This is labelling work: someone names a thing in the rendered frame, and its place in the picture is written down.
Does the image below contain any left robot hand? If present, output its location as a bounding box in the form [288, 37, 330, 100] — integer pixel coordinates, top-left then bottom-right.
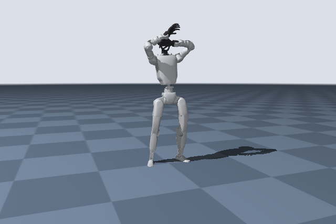
[159, 39, 179, 50]

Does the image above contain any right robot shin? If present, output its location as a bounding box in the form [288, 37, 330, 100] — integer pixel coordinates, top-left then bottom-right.
[149, 132, 158, 160]

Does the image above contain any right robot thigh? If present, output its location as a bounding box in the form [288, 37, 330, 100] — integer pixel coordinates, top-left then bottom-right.
[152, 97, 164, 137]

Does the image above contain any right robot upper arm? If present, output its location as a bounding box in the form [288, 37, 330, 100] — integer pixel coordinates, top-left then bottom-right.
[144, 42, 157, 66]

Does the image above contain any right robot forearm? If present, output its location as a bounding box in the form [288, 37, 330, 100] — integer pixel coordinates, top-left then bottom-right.
[147, 34, 169, 46]

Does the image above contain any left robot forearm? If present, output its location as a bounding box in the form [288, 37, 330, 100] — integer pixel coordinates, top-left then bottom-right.
[174, 39, 190, 48]

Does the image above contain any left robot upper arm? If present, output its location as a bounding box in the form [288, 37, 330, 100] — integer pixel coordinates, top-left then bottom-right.
[175, 41, 195, 63]

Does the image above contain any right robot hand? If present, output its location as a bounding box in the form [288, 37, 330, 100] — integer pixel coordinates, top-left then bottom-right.
[163, 24, 180, 36]

